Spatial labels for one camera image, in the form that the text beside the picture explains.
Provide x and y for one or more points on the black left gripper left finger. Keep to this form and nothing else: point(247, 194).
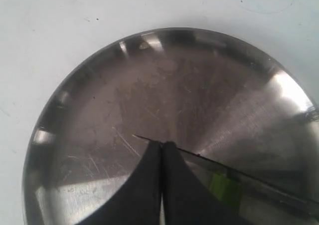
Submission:
point(137, 201)

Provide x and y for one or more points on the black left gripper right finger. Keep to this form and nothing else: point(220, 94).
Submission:
point(186, 201)

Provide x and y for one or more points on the dark green round vegetable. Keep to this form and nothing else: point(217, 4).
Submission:
point(226, 190)

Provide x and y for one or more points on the round stainless steel plate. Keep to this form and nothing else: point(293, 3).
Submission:
point(231, 108)

